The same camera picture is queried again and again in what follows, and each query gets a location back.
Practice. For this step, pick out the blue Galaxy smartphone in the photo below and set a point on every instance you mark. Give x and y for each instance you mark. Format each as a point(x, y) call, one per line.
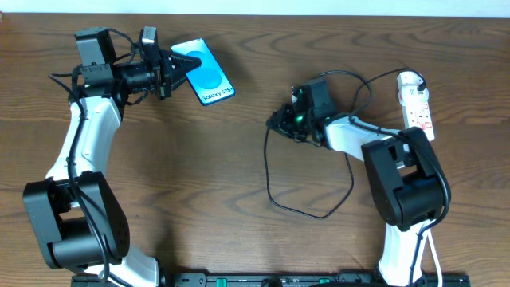
point(208, 81)

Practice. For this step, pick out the white power strip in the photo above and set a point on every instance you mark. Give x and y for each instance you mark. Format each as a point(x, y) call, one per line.
point(418, 115)

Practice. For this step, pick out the white usb charger adapter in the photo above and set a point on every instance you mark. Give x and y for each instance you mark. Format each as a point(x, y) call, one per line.
point(411, 88)

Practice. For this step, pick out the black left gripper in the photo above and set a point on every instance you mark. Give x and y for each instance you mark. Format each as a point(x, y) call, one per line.
point(162, 71)

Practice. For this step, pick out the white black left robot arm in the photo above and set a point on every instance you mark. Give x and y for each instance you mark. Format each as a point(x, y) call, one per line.
point(78, 223)

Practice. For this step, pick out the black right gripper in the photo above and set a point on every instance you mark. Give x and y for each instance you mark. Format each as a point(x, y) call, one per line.
point(280, 120)

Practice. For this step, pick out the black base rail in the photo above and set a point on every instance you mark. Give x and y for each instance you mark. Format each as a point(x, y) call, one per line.
point(346, 278)

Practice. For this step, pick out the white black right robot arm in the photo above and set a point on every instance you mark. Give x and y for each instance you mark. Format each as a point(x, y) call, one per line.
point(408, 186)

